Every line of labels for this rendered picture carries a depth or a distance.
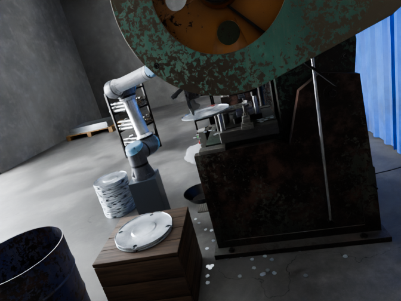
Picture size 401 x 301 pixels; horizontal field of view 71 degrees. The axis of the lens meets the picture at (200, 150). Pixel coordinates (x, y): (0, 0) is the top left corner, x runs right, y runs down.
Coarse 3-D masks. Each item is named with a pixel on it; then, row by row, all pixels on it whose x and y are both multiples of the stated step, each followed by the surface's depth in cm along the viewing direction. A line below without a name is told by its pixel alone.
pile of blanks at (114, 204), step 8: (112, 184) 229; (120, 184) 233; (128, 184) 242; (96, 192) 237; (104, 192) 230; (112, 192) 231; (120, 192) 234; (128, 192) 242; (104, 200) 233; (112, 200) 233; (120, 200) 235; (128, 200) 242; (104, 208) 240; (112, 208) 235; (120, 208) 236; (128, 208) 240; (112, 216) 238; (120, 216) 238
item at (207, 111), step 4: (220, 104) 173; (224, 104) 170; (204, 108) 178; (208, 108) 174; (212, 108) 170; (216, 108) 166; (220, 108) 163; (196, 112) 172; (200, 112) 165; (204, 112) 161; (208, 112) 158; (212, 112) 157; (216, 112) 154; (184, 116) 171; (188, 116) 167; (192, 116) 163; (196, 116) 159; (200, 116) 156; (204, 116) 150; (208, 116) 150; (184, 120) 158; (188, 120) 155; (192, 120) 153
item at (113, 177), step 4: (116, 172) 255; (120, 172) 252; (124, 172) 249; (104, 176) 252; (108, 176) 249; (112, 176) 245; (116, 176) 242; (120, 176) 242; (124, 176) 239; (100, 180) 244; (104, 180) 239; (108, 180) 237; (112, 180) 236; (116, 180) 234; (96, 184) 238; (100, 184) 235; (104, 184) 233; (108, 184) 231
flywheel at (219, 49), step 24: (192, 0) 109; (216, 0) 98; (240, 0) 107; (264, 0) 106; (168, 24) 113; (192, 24) 112; (216, 24) 111; (240, 24) 110; (264, 24) 109; (192, 48) 115; (216, 48) 114; (240, 48) 113
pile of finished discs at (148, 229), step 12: (144, 216) 151; (156, 216) 148; (168, 216) 145; (120, 228) 144; (132, 228) 142; (144, 228) 138; (156, 228) 137; (168, 228) 134; (120, 240) 134; (132, 240) 132; (144, 240) 129; (156, 240) 127
